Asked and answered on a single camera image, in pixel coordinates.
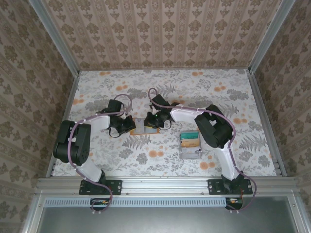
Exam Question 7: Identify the teal card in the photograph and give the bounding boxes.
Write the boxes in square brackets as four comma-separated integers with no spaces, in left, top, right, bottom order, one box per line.
[181,132,200,140]

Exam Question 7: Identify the aluminium mounting rail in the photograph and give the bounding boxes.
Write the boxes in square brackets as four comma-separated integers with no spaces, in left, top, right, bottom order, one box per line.
[36,177,298,195]

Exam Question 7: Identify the grey metal panel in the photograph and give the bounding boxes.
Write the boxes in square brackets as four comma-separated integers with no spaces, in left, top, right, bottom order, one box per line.
[36,206,297,233]

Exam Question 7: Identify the grey slotted cable duct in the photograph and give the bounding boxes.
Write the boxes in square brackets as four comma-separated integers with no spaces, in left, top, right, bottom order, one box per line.
[45,197,243,207]

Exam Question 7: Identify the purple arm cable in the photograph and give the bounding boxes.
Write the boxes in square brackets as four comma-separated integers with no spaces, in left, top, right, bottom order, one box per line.
[148,87,258,215]
[68,94,134,215]

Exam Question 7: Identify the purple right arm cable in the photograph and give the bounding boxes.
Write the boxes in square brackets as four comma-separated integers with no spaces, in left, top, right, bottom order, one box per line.
[148,87,258,215]

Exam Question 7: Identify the clear plastic card box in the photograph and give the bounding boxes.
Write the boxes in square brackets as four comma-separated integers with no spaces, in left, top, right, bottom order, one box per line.
[179,132,203,160]

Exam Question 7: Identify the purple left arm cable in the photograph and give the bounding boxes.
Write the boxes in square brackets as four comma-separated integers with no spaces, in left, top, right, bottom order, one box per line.
[68,94,134,215]

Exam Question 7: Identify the aluminium side rail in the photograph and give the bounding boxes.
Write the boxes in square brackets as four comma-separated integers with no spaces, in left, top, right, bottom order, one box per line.
[46,72,80,177]
[247,68,288,177]

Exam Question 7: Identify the black power connector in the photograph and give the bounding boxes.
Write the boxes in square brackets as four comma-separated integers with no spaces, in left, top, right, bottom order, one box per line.
[225,197,243,210]
[90,198,110,207]

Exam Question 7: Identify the tan orange patterned card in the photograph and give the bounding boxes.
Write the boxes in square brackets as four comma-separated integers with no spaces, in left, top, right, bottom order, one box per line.
[182,139,200,148]

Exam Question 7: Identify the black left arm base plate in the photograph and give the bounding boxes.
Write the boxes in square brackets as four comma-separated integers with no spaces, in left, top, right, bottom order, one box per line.
[79,179,122,196]

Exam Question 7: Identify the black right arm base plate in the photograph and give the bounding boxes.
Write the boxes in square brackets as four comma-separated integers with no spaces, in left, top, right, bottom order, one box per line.
[207,179,253,196]

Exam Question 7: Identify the floral patterned table cover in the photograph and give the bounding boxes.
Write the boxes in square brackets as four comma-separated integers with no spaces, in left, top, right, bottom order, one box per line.
[52,69,277,177]

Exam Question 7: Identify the aluminium frame post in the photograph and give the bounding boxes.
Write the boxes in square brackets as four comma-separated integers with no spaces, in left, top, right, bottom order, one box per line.
[247,0,296,73]
[29,0,81,76]

